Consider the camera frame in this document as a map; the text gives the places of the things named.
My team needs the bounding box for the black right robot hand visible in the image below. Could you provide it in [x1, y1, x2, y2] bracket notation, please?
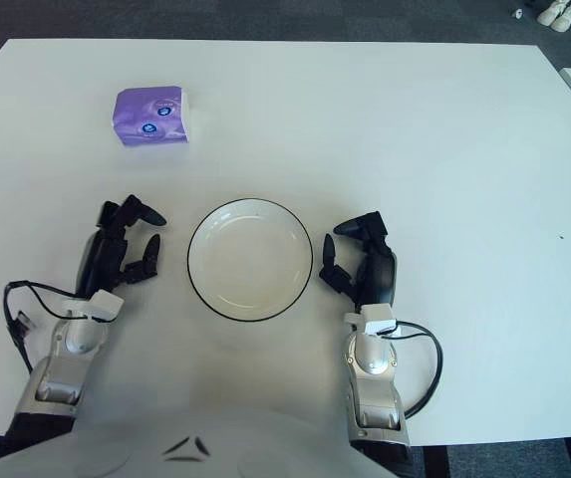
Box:
[318, 210, 399, 308]

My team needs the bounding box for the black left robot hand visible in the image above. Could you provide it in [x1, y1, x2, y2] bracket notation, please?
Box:
[76, 195, 168, 301]

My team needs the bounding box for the purple tissue paper pack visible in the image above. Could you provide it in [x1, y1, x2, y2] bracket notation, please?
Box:
[111, 86, 192, 148]

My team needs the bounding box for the white plate with black rim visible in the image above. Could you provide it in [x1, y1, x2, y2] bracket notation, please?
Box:
[186, 197, 315, 322]

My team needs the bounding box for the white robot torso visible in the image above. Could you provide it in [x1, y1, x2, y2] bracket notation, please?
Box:
[0, 412, 401, 478]

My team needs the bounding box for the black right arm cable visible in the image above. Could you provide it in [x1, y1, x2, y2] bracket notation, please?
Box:
[383, 321, 444, 417]

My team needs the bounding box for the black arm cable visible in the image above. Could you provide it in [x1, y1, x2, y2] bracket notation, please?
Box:
[3, 281, 93, 372]
[383, 321, 444, 417]

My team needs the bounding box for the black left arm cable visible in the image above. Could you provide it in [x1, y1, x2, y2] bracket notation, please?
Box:
[3, 281, 93, 372]

